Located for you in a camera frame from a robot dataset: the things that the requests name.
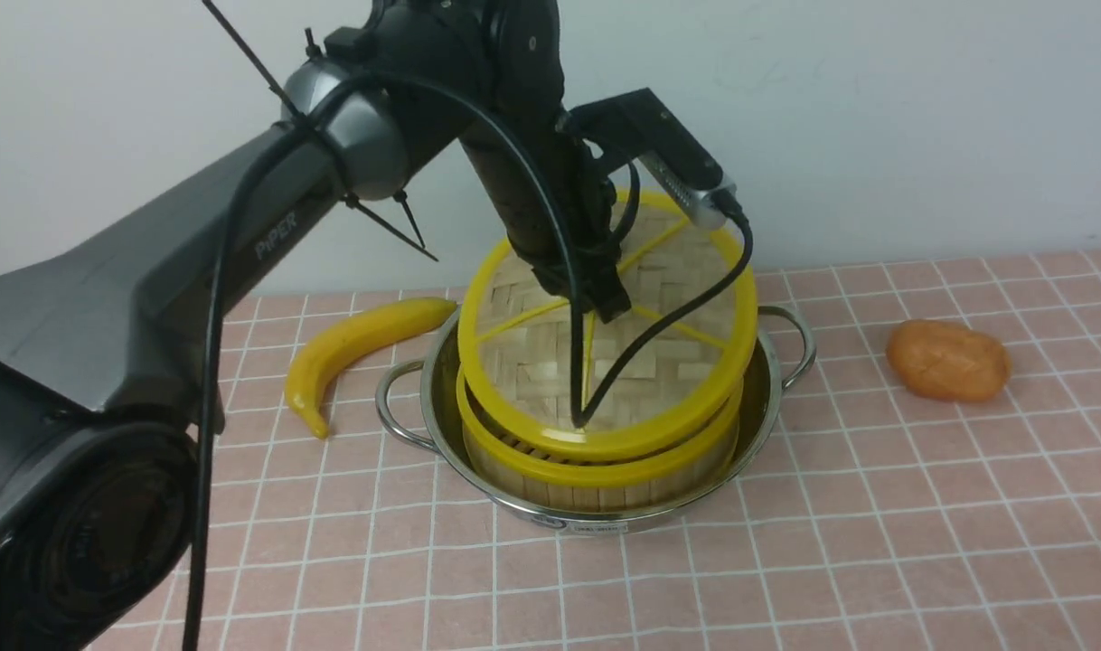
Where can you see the yellow woven bamboo steamer lid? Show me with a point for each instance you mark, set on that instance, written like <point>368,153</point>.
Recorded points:
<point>514,342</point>

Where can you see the yellow bamboo steamer basket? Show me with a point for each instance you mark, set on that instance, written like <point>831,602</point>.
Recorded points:
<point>596,487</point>

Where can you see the orange bread roll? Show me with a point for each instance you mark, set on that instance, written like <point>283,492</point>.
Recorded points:
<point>948,362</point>

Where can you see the pink checkered tablecloth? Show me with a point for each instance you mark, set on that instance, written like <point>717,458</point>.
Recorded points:
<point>873,519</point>

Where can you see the stainless steel pot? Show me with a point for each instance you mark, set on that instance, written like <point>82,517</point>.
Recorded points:
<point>764,389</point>

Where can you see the yellow plastic banana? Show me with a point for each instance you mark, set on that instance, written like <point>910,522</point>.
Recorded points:
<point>330,353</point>

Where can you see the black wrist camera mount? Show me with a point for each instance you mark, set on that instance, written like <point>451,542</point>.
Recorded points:
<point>637,127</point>

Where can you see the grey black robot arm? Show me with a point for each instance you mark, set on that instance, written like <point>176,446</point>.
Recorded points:
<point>109,353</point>

